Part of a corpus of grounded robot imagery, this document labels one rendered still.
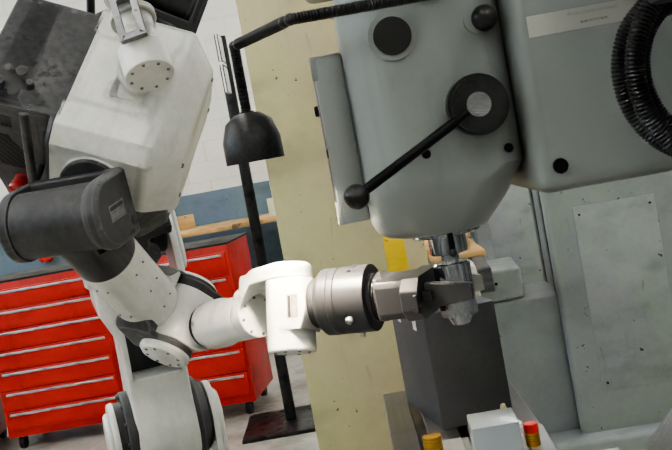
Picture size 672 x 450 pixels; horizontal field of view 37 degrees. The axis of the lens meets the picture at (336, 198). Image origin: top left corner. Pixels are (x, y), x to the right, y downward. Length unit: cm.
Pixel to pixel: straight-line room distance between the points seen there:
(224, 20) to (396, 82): 925
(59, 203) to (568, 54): 66
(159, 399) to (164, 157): 51
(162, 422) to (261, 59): 149
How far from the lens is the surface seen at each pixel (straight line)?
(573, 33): 119
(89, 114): 143
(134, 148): 141
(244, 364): 588
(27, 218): 137
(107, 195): 135
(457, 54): 119
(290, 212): 300
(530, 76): 118
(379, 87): 118
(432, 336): 161
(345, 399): 309
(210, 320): 148
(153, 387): 177
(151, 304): 149
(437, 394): 163
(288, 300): 134
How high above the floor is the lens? 144
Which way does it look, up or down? 3 degrees down
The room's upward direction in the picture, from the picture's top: 10 degrees counter-clockwise
